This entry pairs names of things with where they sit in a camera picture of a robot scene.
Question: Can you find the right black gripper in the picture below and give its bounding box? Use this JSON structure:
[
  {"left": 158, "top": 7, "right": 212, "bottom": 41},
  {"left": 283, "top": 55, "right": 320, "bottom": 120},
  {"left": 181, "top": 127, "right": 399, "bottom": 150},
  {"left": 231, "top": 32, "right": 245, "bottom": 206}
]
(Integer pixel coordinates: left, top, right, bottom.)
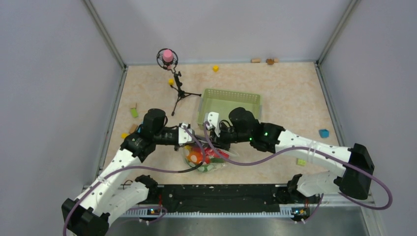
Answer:
[{"left": 207, "top": 122, "right": 252, "bottom": 151}]

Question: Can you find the red orange toy pepper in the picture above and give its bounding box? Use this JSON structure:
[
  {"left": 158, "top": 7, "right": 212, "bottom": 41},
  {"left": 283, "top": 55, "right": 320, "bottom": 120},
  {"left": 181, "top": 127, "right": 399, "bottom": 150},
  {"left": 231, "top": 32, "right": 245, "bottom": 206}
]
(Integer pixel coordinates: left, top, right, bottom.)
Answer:
[{"left": 184, "top": 146, "right": 203, "bottom": 167}]

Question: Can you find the clear zip top bag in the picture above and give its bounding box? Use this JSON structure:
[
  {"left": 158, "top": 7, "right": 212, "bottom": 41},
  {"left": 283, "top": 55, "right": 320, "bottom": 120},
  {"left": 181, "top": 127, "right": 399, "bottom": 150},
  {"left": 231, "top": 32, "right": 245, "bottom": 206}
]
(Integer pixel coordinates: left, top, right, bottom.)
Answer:
[{"left": 182, "top": 142, "right": 228, "bottom": 166}]

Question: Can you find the green toy cabbage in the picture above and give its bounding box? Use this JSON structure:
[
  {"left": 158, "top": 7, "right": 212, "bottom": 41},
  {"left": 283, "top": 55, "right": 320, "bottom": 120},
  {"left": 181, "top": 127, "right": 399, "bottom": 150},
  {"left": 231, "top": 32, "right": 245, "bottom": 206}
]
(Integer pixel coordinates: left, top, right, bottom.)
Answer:
[{"left": 197, "top": 158, "right": 227, "bottom": 173}]

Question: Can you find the red toy chili pepper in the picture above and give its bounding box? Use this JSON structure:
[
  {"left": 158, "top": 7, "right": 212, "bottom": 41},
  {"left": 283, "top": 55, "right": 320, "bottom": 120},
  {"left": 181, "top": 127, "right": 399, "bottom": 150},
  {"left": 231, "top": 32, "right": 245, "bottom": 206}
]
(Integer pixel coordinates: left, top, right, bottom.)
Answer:
[{"left": 204, "top": 147, "right": 230, "bottom": 159}]

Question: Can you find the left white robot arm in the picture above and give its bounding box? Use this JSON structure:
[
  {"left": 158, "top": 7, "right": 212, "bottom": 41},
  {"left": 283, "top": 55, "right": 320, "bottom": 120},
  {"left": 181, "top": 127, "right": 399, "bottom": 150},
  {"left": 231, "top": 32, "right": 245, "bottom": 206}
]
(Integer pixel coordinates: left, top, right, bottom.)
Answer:
[{"left": 61, "top": 109, "right": 194, "bottom": 236}]

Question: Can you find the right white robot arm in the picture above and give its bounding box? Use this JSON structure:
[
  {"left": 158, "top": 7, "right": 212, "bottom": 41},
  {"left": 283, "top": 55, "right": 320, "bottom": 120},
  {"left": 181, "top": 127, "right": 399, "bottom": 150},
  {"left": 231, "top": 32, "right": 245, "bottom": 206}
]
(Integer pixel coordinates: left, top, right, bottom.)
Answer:
[{"left": 204, "top": 107, "right": 375, "bottom": 203}]

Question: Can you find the brown wooden block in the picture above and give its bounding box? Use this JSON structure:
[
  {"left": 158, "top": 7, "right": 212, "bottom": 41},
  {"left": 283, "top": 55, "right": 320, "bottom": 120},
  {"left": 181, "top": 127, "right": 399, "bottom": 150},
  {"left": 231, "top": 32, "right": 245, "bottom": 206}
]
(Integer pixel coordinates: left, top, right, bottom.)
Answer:
[{"left": 128, "top": 124, "right": 139, "bottom": 134}]

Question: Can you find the green wooden block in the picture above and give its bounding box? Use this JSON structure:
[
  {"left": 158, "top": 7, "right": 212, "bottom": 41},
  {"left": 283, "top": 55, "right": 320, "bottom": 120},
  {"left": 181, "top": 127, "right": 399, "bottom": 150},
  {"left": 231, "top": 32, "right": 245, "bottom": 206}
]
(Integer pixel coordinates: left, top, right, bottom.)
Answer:
[{"left": 130, "top": 108, "right": 139, "bottom": 118}]

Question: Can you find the light green plastic basket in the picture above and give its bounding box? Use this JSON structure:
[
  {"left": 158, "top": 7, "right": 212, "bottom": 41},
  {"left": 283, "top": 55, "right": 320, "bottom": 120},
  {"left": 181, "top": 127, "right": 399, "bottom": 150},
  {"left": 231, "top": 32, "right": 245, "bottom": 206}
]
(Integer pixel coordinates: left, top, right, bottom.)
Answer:
[{"left": 197, "top": 88, "right": 262, "bottom": 127}]

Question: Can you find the pink microphone on tripod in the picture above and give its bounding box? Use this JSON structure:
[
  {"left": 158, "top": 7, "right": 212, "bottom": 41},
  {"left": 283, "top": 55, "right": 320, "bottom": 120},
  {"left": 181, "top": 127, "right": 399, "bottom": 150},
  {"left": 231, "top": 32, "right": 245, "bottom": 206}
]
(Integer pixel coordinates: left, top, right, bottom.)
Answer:
[{"left": 156, "top": 48, "right": 202, "bottom": 116}]

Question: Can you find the small light green block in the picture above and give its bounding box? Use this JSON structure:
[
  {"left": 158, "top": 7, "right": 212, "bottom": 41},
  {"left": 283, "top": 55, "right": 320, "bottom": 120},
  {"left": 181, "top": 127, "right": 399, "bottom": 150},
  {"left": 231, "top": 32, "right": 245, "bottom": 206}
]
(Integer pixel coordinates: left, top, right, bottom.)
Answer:
[{"left": 296, "top": 159, "right": 307, "bottom": 167}]

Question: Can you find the blue toy block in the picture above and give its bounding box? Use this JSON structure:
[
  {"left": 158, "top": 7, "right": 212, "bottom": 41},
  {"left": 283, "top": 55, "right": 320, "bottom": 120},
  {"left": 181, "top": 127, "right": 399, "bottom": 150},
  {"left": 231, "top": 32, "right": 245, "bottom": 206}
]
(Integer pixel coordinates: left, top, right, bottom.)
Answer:
[{"left": 319, "top": 129, "right": 330, "bottom": 139}]

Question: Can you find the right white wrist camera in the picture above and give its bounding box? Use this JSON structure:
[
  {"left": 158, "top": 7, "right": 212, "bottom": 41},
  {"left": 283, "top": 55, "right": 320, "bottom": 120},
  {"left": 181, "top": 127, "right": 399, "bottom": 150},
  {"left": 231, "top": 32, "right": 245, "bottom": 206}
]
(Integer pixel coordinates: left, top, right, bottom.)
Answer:
[{"left": 203, "top": 112, "right": 220, "bottom": 137}]

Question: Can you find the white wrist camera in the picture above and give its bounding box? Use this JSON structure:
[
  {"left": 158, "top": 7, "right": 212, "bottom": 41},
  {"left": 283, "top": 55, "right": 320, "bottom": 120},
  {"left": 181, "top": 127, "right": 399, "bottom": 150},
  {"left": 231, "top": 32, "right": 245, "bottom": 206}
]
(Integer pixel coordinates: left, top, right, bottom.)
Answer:
[
  {"left": 203, "top": 112, "right": 220, "bottom": 137},
  {"left": 178, "top": 123, "right": 194, "bottom": 146}
]

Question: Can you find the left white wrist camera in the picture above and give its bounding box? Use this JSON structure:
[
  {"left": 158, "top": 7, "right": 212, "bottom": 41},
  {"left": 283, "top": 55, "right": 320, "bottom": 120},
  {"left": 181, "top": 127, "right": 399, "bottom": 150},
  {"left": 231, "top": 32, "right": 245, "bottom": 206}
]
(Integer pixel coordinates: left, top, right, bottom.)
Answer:
[{"left": 178, "top": 123, "right": 194, "bottom": 146}]

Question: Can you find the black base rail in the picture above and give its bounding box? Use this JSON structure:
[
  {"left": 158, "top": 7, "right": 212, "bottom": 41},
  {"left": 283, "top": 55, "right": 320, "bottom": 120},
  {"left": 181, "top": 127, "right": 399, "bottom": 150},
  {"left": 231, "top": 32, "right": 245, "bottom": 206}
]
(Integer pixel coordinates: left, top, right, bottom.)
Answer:
[{"left": 139, "top": 184, "right": 319, "bottom": 213}]

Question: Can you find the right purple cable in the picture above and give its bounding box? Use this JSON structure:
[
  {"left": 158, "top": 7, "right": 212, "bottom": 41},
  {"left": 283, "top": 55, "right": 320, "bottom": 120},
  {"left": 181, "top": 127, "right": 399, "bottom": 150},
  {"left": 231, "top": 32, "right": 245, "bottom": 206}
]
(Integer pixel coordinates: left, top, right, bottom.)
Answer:
[{"left": 203, "top": 121, "right": 393, "bottom": 211}]

